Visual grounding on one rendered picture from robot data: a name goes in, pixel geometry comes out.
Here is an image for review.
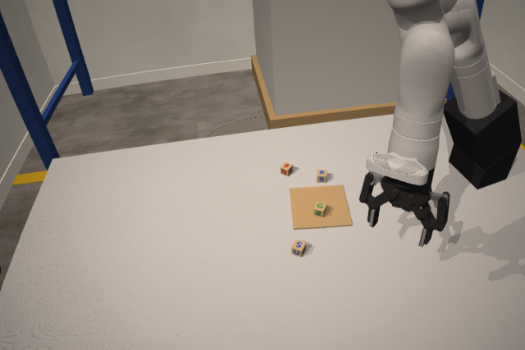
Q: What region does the tan square mat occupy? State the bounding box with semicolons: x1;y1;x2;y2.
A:
290;185;352;230

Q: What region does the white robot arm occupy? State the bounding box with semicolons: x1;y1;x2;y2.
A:
366;0;500;185

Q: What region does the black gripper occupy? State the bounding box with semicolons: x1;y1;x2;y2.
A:
359;167;450;247

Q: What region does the tan wooden block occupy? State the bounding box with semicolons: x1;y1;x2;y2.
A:
313;202;326;217
281;162;293;176
317;170;327;183
291;239;306;257

